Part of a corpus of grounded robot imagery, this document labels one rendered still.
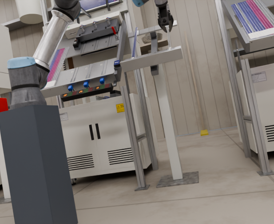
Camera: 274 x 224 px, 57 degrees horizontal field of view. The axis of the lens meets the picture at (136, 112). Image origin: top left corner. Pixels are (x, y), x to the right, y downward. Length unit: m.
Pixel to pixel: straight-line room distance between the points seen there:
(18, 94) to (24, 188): 0.38
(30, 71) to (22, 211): 0.58
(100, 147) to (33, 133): 0.94
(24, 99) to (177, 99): 4.05
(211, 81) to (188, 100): 0.55
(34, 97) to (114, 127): 0.88
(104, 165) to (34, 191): 0.92
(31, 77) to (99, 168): 1.03
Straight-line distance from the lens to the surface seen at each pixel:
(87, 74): 1.72
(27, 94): 1.16
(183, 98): 4.95
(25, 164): 1.13
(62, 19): 1.38
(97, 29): 2.07
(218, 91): 4.95
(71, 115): 2.03
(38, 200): 1.13
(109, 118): 1.91
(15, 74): 1.19
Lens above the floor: 0.41
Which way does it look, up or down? 2 degrees up
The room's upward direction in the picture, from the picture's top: 10 degrees counter-clockwise
